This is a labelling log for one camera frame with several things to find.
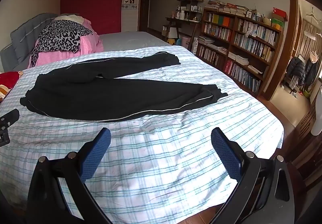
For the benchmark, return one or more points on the red box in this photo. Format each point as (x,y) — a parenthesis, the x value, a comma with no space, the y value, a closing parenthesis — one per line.
(279,12)

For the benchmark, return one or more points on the yellow stool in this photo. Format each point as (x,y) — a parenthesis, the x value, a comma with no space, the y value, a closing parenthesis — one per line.
(171,41)

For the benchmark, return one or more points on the leopard print cloth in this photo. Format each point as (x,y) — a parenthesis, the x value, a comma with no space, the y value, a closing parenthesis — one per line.
(60,36)

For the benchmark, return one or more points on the dark hanging jacket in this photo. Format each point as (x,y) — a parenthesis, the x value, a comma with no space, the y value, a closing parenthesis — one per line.
(310,73)

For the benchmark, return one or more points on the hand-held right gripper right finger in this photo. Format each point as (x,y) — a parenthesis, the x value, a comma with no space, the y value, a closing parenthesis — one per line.
(226,153)

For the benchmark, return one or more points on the white pillow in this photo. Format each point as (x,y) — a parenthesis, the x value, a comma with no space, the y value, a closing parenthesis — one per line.
(71,17)

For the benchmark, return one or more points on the red wardrobe panel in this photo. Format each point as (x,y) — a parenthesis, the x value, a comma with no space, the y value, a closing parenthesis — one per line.
(93,5)

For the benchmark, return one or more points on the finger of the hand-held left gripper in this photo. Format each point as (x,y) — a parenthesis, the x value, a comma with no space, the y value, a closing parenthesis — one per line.
(11,115)

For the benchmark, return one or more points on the white wardrobe door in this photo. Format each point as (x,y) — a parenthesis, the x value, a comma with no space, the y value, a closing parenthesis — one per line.
(130,17)

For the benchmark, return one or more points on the wooden bookshelf with books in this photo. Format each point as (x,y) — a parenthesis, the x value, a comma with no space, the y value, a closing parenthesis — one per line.
(251,45)

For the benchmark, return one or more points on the plaid bed sheet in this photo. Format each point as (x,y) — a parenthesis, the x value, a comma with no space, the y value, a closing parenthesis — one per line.
(156,153)

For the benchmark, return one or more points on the grey padded headboard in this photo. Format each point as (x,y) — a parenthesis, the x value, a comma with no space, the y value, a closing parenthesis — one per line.
(21,37)

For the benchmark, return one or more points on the black pants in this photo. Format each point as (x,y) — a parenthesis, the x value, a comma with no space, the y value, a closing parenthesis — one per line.
(113,98)

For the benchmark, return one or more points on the dark wooden furniture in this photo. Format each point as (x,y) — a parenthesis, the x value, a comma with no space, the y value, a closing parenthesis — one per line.
(304,148)

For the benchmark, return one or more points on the green box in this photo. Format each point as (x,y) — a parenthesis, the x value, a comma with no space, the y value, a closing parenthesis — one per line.
(277,23)

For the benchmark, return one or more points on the wooden door frame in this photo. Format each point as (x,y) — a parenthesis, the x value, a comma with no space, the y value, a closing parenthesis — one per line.
(279,63)

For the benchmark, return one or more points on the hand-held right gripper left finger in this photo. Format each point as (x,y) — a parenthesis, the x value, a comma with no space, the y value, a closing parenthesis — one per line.
(96,153)

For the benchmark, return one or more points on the red patterned pillow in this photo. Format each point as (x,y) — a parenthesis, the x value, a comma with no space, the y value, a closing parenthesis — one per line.
(8,80)

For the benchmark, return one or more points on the small wooden desk shelf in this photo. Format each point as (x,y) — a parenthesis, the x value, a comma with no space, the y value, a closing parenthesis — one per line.
(190,6)

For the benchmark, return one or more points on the black puffer jacket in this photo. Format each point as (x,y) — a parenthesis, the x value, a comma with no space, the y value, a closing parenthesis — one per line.
(294,69)

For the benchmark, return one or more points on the pink quilt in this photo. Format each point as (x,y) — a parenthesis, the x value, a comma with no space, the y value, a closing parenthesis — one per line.
(89,42)

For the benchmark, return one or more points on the dark wooden desk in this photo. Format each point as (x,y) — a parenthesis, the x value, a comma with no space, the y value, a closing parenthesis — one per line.
(187,24)

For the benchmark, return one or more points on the pink bin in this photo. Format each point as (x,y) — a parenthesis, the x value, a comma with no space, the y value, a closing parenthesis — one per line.
(186,42)

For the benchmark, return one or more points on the grey mattress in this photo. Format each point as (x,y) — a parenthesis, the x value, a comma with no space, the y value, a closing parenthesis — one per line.
(130,39)

